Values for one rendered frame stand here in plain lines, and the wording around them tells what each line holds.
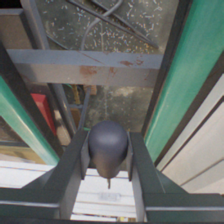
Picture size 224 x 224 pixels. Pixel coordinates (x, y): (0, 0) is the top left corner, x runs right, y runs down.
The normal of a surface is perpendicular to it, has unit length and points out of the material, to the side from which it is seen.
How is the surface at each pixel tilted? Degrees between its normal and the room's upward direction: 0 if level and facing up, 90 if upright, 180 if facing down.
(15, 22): 0
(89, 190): 90
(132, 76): 0
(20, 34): 0
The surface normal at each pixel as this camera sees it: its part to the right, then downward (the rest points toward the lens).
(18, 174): 0.01, -0.61
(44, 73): -0.07, 0.79
